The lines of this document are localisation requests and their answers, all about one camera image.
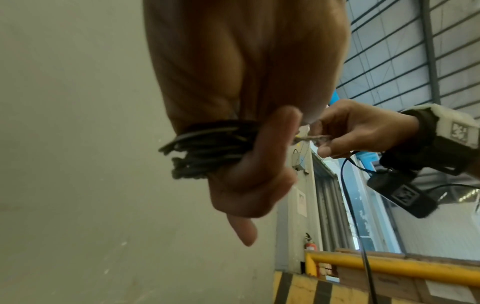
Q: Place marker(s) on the thin twist tie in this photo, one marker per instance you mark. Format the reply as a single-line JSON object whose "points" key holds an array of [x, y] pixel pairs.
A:
{"points": [[313, 137]]}

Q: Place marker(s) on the red fire extinguisher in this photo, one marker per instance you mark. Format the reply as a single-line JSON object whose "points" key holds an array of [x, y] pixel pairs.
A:
{"points": [[310, 244]]}

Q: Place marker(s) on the grey wall switch box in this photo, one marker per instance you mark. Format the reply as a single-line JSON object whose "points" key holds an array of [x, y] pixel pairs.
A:
{"points": [[299, 161]]}

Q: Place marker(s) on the yellow guard rail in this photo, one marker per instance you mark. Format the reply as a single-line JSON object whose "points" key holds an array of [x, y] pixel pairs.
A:
{"points": [[397, 265]]}

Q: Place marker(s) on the white paper notice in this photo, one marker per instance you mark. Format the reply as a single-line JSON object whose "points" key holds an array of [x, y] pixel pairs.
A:
{"points": [[302, 204]]}

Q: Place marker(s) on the person's right hand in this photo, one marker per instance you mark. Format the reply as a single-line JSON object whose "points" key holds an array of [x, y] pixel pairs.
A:
{"points": [[367, 130]]}

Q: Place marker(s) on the person's left hand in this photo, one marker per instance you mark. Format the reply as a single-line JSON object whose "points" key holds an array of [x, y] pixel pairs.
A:
{"points": [[247, 59]]}

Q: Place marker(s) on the yellow black striped curb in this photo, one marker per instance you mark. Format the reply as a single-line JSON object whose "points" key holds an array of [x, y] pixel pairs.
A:
{"points": [[311, 289]]}

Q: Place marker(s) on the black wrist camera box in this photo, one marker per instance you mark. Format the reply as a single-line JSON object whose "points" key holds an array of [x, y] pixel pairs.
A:
{"points": [[403, 193]]}

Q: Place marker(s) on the brown cardboard box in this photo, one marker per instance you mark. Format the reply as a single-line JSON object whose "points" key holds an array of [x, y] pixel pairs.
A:
{"points": [[405, 288]]}

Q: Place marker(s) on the grey roller shutter door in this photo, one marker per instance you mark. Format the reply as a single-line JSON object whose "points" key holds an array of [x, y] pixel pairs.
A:
{"points": [[332, 204]]}

